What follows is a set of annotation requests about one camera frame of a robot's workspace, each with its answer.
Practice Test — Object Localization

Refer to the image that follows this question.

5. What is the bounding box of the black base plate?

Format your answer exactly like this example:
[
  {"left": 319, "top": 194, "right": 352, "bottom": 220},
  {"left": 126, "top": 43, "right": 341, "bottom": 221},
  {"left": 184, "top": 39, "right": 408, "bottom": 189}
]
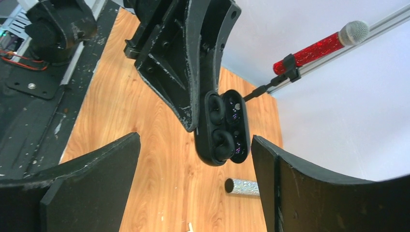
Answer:
[{"left": 0, "top": 0, "right": 119, "bottom": 180}]

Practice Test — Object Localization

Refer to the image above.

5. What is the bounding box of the black earbud charging case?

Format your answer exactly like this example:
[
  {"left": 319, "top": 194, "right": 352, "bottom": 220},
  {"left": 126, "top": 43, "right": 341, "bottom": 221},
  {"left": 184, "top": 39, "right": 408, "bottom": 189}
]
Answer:
[{"left": 194, "top": 89, "right": 250, "bottom": 166}]

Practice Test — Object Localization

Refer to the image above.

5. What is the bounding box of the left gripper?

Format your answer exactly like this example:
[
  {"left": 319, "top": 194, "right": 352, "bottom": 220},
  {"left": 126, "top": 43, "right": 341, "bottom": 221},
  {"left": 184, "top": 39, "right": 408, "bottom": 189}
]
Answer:
[{"left": 123, "top": 0, "right": 241, "bottom": 132}]

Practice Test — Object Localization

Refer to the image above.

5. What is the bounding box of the red glitter microphone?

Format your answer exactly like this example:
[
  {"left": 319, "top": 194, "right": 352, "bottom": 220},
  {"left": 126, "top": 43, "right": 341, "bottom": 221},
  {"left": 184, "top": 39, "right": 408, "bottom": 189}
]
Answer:
[{"left": 291, "top": 20, "right": 370, "bottom": 68}]

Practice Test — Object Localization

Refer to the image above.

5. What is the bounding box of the silver glitter microphone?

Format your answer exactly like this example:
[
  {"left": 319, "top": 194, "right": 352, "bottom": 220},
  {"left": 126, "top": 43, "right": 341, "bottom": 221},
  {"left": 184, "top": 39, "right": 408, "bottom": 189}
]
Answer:
[{"left": 224, "top": 178, "right": 260, "bottom": 197}]

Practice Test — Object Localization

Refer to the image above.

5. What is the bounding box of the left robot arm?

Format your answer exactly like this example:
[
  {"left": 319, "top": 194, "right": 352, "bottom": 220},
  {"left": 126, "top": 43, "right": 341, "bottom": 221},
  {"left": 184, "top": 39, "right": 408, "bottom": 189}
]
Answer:
[{"left": 20, "top": 0, "right": 241, "bottom": 132}]

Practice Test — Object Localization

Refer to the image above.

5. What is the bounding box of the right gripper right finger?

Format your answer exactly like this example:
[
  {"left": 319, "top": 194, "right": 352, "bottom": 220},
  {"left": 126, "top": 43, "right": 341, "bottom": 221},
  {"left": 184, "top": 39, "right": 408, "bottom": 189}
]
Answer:
[{"left": 251, "top": 136, "right": 410, "bottom": 232}]

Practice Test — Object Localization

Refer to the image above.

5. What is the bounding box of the black earbud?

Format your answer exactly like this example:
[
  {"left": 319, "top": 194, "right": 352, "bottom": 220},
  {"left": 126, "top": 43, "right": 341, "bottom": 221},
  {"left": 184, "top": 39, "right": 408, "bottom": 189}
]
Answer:
[
  {"left": 212, "top": 129, "right": 235, "bottom": 161},
  {"left": 208, "top": 95, "right": 225, "bottom": 125}
]

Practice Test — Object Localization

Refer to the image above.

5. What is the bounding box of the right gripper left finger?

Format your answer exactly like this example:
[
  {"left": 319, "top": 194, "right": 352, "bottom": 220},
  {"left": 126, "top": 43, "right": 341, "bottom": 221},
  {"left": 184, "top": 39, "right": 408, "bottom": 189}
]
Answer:
[{"left": 0, "top": 132, "right": 141, "bottom": 232}]

